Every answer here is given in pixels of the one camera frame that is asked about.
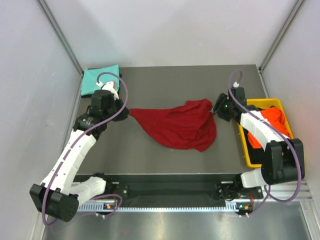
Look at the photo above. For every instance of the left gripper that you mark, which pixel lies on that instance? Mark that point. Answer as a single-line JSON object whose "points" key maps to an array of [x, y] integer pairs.
{"points": [[122, 115]]}

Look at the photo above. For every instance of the yellow plastic bin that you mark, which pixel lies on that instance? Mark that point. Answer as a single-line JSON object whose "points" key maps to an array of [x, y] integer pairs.
{"points": [[262, 103]]}

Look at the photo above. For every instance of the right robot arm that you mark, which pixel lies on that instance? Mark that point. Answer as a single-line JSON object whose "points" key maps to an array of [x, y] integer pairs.
{"points": [[282, 157]]}

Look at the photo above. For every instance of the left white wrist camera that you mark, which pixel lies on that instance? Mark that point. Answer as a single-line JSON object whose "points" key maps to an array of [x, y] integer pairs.
{"points": [[110, 86]]}

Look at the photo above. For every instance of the aluminium frame rail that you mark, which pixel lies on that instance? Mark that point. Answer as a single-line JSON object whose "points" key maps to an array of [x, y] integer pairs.
{"points": [[284, 191]]}

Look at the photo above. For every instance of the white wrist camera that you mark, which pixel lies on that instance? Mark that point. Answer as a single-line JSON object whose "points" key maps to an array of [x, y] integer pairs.
{"points": [[110, 86], [236, 84]]}

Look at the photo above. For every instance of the dark red t-shirt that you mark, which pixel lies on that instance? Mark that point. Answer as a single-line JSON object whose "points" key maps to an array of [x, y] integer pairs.
{"points": [[185, 127]]}

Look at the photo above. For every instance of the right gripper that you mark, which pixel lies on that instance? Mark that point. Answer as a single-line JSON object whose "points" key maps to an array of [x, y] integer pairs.
{"points": [[217, 107]]}

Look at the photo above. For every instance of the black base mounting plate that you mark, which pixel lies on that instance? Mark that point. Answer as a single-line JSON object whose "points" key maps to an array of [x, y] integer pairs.
{"points": [[178, 190]]}

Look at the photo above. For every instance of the grey slotted cable duct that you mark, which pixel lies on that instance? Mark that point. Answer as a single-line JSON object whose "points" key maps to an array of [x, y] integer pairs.
{"points": [[105, 207]]}

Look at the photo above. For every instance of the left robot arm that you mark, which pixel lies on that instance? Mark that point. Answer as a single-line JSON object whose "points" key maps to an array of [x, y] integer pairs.
{"points": [[56, 196]]}

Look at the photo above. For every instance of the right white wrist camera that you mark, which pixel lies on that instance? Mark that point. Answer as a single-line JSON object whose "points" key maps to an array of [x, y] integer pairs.
{"points": [[236, 84]]}

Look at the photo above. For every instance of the folded teal t-shirt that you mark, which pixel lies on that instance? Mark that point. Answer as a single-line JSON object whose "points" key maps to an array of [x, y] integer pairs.
{"points": [[89, 82]]}

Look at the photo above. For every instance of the orange t-shirt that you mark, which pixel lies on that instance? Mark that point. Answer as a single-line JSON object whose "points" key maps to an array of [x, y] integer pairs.
{"points": [[276, 118]]}

